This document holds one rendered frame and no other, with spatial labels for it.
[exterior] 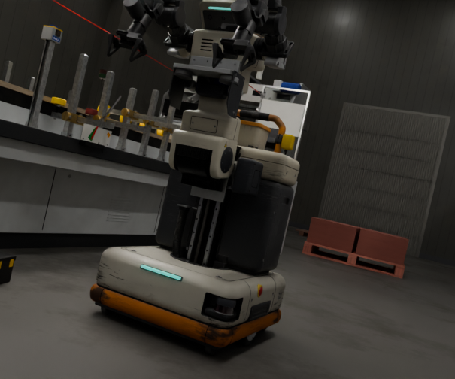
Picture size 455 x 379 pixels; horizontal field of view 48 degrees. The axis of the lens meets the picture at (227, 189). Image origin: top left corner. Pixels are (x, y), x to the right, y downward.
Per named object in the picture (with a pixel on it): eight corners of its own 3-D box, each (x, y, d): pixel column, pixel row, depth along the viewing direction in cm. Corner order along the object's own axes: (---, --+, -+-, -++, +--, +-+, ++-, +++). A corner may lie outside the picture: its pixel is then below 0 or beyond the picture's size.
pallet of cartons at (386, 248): (295, 251, 672) (303, 215, 672) (313, 250, 761) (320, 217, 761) (401, 279, 619) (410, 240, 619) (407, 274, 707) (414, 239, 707)
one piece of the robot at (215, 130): (181, 172, 233) (202, 34, 225) (258, 189, 217) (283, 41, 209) (148, 174, 210) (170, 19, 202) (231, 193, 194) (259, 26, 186)
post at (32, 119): (37, 128, 266) (56, 43, 265) (30, 126, 261) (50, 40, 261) (31, 127, 267) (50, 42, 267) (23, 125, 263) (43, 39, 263)
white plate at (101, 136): (108, 147, 319) (112, 131, 319) (80, 140, 295) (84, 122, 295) (107, 147, 319) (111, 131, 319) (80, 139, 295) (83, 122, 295)
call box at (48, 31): (59, 45, 266) (63, 31, 266) (50, 40, 260) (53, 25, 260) (50, 44, 269) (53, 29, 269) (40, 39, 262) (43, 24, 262)
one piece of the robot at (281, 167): (173, 266, 262) (210, 105, 261) (273, 297, 239) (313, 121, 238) (135, 270, 231) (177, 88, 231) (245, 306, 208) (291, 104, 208)
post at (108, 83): (98, 150, 312) (115, 72, 311) (94, 149, 308) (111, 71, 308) (93, 149, 313) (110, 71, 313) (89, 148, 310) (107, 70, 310)
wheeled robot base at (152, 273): (168, 289, 271) (178, 242, 270) (280, 326, 244) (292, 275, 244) (83, 303, 209) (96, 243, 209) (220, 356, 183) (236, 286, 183)
